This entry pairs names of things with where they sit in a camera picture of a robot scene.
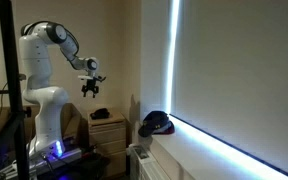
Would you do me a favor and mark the black cart top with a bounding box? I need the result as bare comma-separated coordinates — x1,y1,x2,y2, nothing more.
48,152,112,180

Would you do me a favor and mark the black camera stand pole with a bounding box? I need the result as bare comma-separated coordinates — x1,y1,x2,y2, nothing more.
0,0,32,180

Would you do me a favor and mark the red cap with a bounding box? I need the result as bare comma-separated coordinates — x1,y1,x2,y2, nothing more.
153,120,176,136

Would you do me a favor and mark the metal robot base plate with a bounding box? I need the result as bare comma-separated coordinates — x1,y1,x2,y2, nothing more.
0,138,84,178

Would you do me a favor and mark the grey roller blind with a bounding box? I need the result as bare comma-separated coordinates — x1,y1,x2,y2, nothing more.
169,0,288,180

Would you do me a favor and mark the white radiator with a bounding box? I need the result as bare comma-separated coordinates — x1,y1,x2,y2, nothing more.
127,144,172,180

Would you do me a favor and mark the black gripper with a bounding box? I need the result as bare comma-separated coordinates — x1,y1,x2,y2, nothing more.
78,74,102,99

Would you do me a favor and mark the black object on cabinet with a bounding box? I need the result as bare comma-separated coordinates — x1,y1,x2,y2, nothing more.
89,108,111,121

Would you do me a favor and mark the navy blue cap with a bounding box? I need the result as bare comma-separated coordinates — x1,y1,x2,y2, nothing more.
137,110,173,138

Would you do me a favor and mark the brown wooden headboard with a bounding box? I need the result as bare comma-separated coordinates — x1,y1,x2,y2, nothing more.
0,102,85,148

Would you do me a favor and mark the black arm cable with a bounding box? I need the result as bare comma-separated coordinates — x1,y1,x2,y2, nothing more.
63,27,81,62

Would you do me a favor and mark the wooden drawer cabinet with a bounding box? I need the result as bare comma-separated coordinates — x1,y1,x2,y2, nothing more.
87,109,128,178

